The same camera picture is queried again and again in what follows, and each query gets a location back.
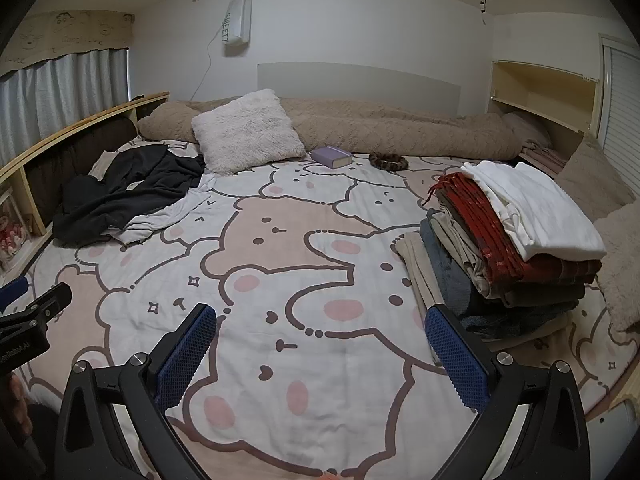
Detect white slatted door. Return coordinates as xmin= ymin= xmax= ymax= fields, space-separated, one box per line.
xmin=597 ymin=34 xmax=640 ymax=183

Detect grey striped curtain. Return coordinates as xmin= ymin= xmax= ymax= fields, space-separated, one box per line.
xmin=0 ymin=47 xmax=130 ymax=166

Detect folded pink cloths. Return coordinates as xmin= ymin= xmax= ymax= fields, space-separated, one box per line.
xmin=517 ymin=142 xmax=571 ymax=178

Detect dark grey garment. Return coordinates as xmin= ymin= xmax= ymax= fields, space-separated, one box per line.
xmin=52 ymin=144 xmax=207 ymax=247

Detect brown patterned scrunchie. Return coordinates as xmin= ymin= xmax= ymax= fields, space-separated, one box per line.
xmin=369 ymin=151 xmax=408 ymax=171

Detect purple book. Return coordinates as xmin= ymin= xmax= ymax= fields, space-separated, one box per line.
xmin=311 ymin=146 xmax=353 ymax=168

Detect beige textured cushion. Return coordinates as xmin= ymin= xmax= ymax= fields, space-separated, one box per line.
xmin=552 ymin=132 xmax=636 ymax=223

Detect beige printed curtain valance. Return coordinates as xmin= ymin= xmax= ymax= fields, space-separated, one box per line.
xmin=0 ymin=10 xmax=136 ymax=78

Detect white wall air conditioner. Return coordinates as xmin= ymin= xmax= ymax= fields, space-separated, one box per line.
xmin=222 ymin=0 xmax=253 ymax=57

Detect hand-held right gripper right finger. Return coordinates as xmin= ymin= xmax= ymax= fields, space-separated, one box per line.
xmin=424 ymin=305 xmax=591 ymax=480

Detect stack of folded clothes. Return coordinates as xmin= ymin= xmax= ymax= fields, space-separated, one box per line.
xmin=390 ymin=160 xmax=608 ymax=346

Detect red and white boxed item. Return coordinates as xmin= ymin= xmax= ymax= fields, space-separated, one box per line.
xmin=0 ymin=192 xmax=31 ymax=273

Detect cream wall shelf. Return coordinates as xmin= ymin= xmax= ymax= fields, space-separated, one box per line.
xmin=487 ymin=60 xmax=601 ymax=146

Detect bear printed bed sheet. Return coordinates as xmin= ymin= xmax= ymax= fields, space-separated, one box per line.
xmin=10 ymin=137 xmax=640 ymax=480

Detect white headboard panel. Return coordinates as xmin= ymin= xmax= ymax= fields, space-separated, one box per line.
xmin=256 ymin=62 xmax=462 ymax=111

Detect light grey garment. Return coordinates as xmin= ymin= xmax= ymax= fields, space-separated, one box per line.
xmin=117 ymin=170 xmax=221 ymax=246

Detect person's left hand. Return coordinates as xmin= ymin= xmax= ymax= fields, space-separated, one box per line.
xmin=2 ymin=375 xmax=33 ymax=438

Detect white fluffy pillow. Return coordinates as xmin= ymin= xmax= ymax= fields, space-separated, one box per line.
xmin=191 ymin=88 xmax=307 ymax=176

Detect wooden bedside shelf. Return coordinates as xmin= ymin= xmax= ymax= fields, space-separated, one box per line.
xmin=0 ymin=91 xmax=171 ymax=271

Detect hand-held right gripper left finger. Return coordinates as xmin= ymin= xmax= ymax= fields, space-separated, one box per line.
xmin=54 ymin=302 xmax=218 ymax=480

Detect white air conditioner cable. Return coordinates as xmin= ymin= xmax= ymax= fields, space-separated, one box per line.
xmin=192 ymin=35 xmax=226 ymax=103

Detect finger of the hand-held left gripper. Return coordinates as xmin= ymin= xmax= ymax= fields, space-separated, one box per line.
xmin=0 ymin=282 xmax=73 ymax=337
xmin=0 ymin=277 xmax=29 ymax=312

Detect beige fluffy blanket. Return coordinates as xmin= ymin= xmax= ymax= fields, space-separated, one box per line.
xmin=592 ymin=200 xmax=640 ymax=333

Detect beige quilted duvet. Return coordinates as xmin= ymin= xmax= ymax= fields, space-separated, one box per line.
xmin=137 ymin=97 xmax=551 ymax=163

